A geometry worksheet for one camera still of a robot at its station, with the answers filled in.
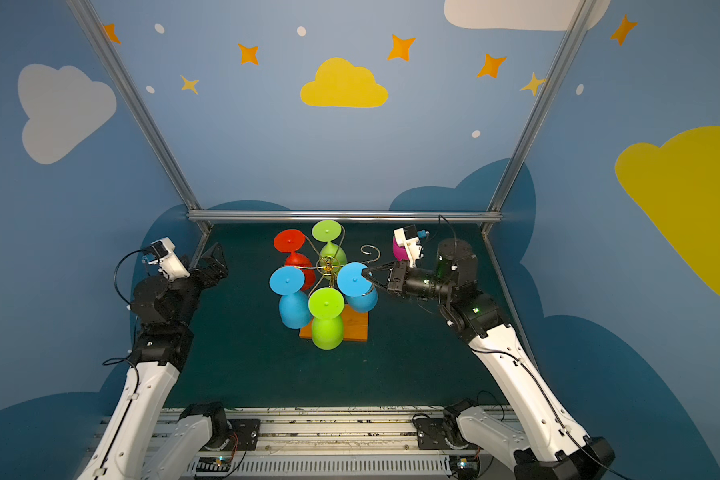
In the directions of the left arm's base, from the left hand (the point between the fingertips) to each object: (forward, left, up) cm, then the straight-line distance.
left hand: (200, 249), depth 70 cm
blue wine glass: (-11, -23, -8) cm, 27 cm away
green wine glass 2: (-15, -31, 0) cm, 35 cm away
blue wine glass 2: (-12, -38, +1) cm, 40 cm away
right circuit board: (-39, -65, -36) cm, 84 cm away
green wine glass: (+7, -30, 0) cm, 31 cm away
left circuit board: (-39, -3, -36) cm, 53 cm away
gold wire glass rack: (-3, -31, -2) cm, 31 cm away
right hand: (-9, -40, +5) cm, 41 cm away
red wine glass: (+3, -21, 0) cm, 21 cm away
